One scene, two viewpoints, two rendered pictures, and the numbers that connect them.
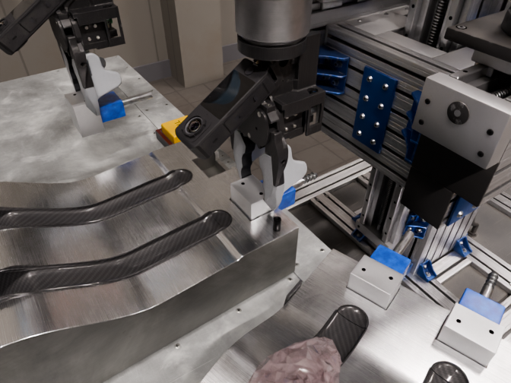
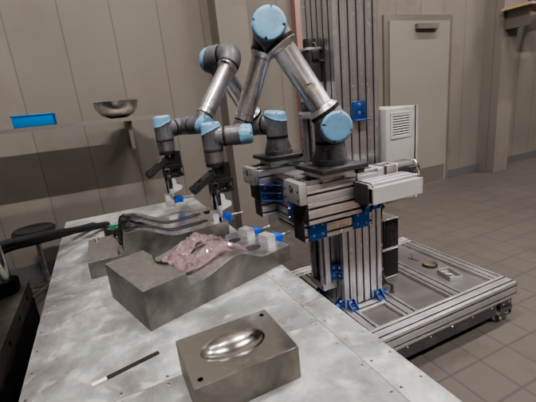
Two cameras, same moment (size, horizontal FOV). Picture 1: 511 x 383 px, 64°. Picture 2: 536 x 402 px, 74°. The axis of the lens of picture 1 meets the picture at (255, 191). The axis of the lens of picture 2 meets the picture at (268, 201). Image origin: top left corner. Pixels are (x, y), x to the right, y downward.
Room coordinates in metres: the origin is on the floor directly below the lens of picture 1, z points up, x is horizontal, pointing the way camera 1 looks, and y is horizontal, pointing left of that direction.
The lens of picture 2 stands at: (-0.89, -0.45, 1.31)
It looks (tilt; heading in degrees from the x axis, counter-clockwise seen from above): 15 degrees down; 10
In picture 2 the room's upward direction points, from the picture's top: 6 degrees counter-clockwise
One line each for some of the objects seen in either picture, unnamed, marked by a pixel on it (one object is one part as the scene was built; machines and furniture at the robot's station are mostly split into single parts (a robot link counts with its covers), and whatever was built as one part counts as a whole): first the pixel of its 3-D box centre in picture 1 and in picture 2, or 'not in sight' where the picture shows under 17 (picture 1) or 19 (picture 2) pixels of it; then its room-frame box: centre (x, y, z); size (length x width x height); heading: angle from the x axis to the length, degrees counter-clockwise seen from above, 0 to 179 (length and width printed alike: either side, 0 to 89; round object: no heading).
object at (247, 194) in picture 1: (280, 191); (227, 215); (0.43, -0.03, 0.89); 0.13 x 0.05 x 0.05; 125
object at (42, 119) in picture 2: not in sight; (34, 120); (1.52, 1.68, 1.36); 0.27 x 0.18 x 0.09; 123
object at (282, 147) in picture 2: not in sight; (277, 144); (1.04, -0.18, 1.09); 0.15 x 0.15 x 0.10
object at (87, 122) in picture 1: (113, 105); (179, 198); (0.60, 0.23, 0.93); 0.13 x 0.05 x 0.05; 125
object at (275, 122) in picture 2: not in sight; (274, 122); (1.04, -0.18, 1.20); 0.13 x 0.12 x 0.14; 58
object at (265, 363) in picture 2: not in sight; (236, 358); (-0.33, -0.25, 0.83); 0.20 x 0.15 x 0.07; 125
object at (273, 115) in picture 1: (276, 87); (218, 177); (0.42, -0.02, 1.05); 0.09 x 0.08 x 0.12; 125
